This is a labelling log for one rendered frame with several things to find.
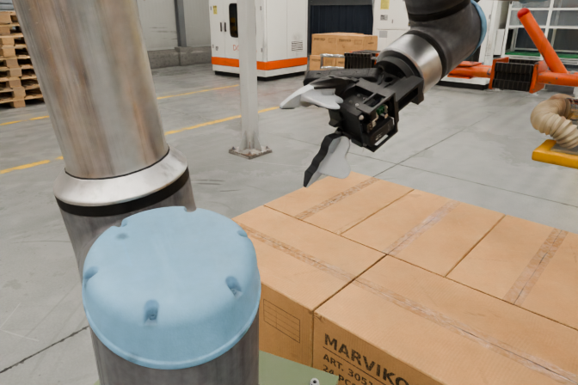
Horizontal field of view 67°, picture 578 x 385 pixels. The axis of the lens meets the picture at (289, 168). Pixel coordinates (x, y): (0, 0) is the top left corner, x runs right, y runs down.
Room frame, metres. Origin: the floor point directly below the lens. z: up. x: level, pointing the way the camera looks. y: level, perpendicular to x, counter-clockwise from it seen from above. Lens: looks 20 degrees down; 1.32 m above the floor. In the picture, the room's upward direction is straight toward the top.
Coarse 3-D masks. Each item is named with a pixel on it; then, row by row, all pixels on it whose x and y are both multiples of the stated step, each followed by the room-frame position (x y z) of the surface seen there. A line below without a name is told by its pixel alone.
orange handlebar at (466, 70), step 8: (464, 64) 0.94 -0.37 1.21; (472, 64) 0.94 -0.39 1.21; (480, 64) 0.97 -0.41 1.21; (456, 72) 0.95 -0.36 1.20; (464, 72) 0.94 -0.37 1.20; (472, 72) 0.93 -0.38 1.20; (480, 72) 0.92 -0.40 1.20; (488, 72) 0.91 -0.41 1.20; (544, 72) 0.85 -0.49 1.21; (552, 72) 0.84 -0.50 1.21; (576, 72) 0.85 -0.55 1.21; (544, 80) 0.84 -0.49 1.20; (552, 80) 0.83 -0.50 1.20; (560, 80) 0.82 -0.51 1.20; (568, 80) 0.81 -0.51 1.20; (576, 80) 0.80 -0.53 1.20
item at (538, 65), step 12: (504, 60) 0.93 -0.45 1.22; (516, 60) 0.94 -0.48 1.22; (528, 60) 0.93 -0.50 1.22; (540, 60) 0.91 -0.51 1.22; (492, 72) 0.89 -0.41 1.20; (504, 72) 0.88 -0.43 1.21; (516, 72) 0.86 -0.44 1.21; (528, 72) 0.84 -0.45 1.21; (492, 84) 0.88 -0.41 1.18; (504, 84) 0.87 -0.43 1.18; (516, 84) 0.85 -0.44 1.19; (528, 84) 0.84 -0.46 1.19; (540, 84) 0.87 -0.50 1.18
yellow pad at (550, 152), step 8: (544, 144) 0.77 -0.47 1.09; (552, 144) 0.77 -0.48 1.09; (536, 152) 0.73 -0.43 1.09; (544, 152) 0.72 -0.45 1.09; (552, 152) 0.72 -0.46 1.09; (560, 152) 0.72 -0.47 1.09; (568, 152) 0.71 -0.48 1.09; (576, 152) 0.71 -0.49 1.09; (536, 160) 0.73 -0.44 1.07; (544, 160) 0.72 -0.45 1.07; (552, 160) 0.71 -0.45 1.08; (560, 160) 0.71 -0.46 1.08; (568, 160) 0.70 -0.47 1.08; (576, 160) 0.69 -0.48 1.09; (576, 168) 0.69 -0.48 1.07
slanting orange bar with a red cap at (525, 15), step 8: (520, 16) 0.90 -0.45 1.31; (528, 16) 0.89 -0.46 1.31; (528, 24) 0.89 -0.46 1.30; (536, 24) 0.88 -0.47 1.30; (528, 32) 0.89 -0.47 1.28; (536, 32) 0.88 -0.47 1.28; (536, 40) 0.87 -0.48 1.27; (544, 40) 0.87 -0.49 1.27; (544, 48) 0.86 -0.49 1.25; (552, 48) 0.86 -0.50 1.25; (544, 56) 0.86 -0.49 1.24; (552, 56) 0.85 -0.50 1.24; (552, 64) 0.85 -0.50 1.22; (560, 64) 0.84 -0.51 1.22; (560, 72) 0.84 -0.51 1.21; (568, 72) 0.84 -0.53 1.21
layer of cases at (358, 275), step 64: (320, 192) 1.82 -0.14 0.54; (384, 192) 1.82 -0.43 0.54; (256, 256) 1.28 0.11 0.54; (320, 256) 1.28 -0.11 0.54; (384, 256) 1.29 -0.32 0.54; (448, 256) 1.28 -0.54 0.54; (512, 256) 1.28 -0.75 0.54; (576, 256) 1.28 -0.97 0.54; (320, 320) 0.98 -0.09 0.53; (384, 320) 0.96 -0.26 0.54; (448, 320) 0.96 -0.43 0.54; (512, 320) 0.96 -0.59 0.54; (576, 320) 0.96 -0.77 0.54; (384, 384) 0.84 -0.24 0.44; (448, 384) 0.74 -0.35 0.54; (512, 384) 0.74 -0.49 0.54; (576, 384) 0.74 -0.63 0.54
